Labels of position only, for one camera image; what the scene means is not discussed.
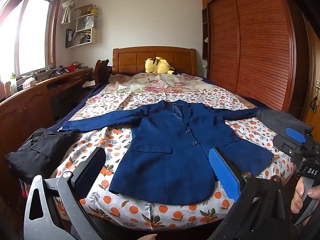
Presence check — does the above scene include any wooden desk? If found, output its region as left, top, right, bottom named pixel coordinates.
left=0, top=67, right=93, bottom=205

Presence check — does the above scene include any tied white curtain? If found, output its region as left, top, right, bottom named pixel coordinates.
left=61, top=0, right=82, bottom=25

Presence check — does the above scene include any wooden bed headboard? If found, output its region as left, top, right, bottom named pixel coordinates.
left=112, top=47, right=198, bottom=77

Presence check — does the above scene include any black folded garment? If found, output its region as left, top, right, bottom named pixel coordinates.
left=5, top=127, right=79, bottom=180

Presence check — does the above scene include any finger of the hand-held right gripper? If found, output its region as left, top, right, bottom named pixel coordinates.
left=272, top=127, right=317, bottom=157
left=256, top=108, right=314, bottom=137

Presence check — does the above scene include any orange print bedsheet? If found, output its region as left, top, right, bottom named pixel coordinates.
left=51, top=90, right=297, bottom=230

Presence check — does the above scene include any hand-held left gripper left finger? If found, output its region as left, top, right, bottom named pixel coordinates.
left=23, top=147, right=107, bottom=240

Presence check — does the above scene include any blue blazer jacket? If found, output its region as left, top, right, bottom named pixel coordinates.
left=59, top=99, right=275, bottom=205

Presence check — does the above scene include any floral blanket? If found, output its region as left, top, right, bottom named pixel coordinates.
left=86, top=73, right=225, bottom=105

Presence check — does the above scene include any black desk gadget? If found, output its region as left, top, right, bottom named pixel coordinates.
left=47, top=65, right=67, bottom=78

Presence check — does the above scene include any window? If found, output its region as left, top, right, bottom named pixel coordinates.
left=0, top=0, right=63, bottom=83

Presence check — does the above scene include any wooden chair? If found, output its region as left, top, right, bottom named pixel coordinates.
left=94, top=59, right=113, bottom=87

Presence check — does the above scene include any wooden door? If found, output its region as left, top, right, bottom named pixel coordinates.
left=301, top=22, right=320, bottom=133

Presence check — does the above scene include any bottle with green cap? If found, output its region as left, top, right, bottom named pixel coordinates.
left=9, top=72, right=18, bottom=92

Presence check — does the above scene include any tissue box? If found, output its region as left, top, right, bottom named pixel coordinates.
left=22, top=77, right=37, bottom=88

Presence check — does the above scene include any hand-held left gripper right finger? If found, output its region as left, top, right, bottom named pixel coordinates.
left=208, top=147, right=293, bottom=240

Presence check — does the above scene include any yellow plush toy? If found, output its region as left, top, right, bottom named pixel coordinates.
left=145, top=57, right=175, bottom=75

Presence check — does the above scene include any wooden slatted wardrobe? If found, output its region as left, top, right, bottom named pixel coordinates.
left=201, top=0, right=308, bottom=120

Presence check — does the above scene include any white paper bag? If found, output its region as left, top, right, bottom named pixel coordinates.
left=76, top=14, right=95, bottom=32

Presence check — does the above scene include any white wall shelf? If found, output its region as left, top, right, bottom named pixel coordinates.
left=65, top=4, right=100, bottom=48

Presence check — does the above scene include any person's right hand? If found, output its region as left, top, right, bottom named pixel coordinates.
left=291, top=177, right=320, bottom=214

